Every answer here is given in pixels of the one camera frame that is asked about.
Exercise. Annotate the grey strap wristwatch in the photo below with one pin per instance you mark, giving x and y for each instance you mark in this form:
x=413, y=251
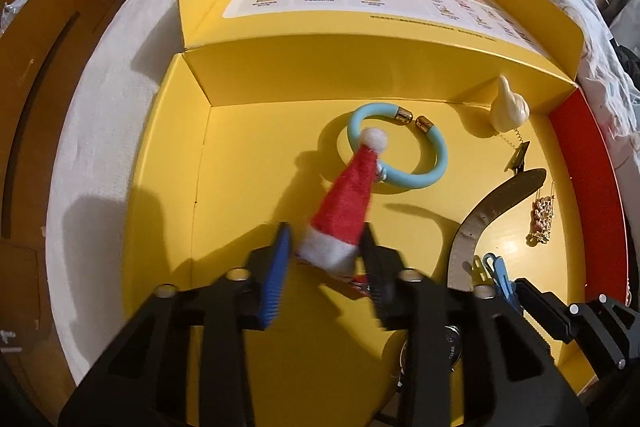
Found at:
x=455, y=264

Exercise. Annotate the blue hair clip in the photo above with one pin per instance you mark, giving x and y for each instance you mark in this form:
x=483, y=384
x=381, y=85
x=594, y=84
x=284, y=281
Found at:
x=493, y=269

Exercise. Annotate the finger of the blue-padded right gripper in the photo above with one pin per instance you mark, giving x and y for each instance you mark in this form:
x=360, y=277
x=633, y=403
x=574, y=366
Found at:
x=546, y=309

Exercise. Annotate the red santa hat hair clip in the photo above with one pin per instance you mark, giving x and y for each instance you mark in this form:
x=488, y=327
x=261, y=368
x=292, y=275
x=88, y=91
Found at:
x=332, y=237

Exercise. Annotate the yellow cardboard box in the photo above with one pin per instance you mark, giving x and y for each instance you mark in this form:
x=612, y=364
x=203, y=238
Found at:
x=256, y=118

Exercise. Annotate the white plastic bag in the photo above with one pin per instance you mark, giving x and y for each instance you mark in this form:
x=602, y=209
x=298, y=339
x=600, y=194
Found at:
x=9, y=12

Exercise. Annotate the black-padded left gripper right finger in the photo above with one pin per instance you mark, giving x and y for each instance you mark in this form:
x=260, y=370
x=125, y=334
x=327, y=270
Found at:
x=382, y=266

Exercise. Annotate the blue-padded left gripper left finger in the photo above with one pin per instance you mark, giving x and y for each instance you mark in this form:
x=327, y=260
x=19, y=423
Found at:
x=269, y=268

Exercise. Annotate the white garlic hair clip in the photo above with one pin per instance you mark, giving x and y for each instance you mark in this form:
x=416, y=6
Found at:
x=507, y=114

